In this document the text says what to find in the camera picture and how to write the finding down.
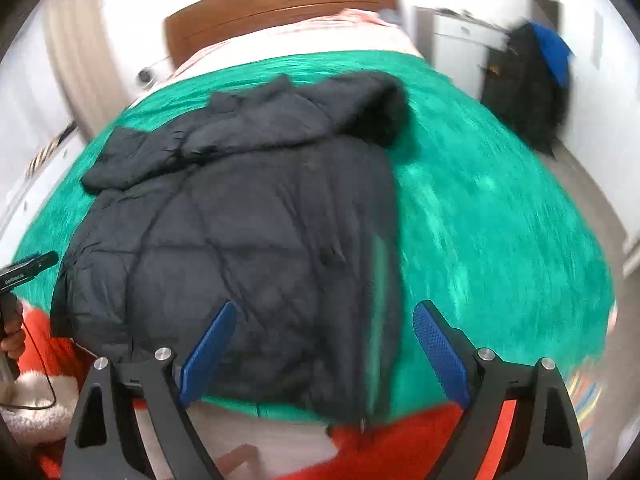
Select black cable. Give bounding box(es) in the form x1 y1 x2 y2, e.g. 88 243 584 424
0 320 58 411

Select brown wooden headboard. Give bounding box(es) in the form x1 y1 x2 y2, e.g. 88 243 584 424
164 0 400 67

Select white round camera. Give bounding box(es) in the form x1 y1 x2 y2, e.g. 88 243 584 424
136 67 156 89

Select beige curtain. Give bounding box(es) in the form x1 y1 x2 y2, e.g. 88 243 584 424
43 0 130 141

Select black and blue hanging clothes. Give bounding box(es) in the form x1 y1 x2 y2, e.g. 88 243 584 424
480 21 573 156

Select person's left hand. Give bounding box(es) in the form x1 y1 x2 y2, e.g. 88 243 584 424
1 294 26 361

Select colourful striped rug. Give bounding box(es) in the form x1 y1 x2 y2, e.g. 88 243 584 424
566 368 603 445

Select pink checkered bed sheet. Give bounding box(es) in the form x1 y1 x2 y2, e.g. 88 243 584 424
169 9 419 81

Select white desk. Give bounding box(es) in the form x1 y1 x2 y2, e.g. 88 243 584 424
416 8 506 100

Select white fuzzy sleeve cuff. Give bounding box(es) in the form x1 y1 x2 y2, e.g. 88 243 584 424
1 370 79 448

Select white window sill cabinet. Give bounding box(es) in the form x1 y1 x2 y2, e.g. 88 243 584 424
1 126 87 237

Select black puffer jacket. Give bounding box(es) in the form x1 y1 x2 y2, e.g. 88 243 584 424
51 72 409 422

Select orange fuzzy trousers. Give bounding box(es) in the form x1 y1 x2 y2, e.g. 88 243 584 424
19 306 519 480

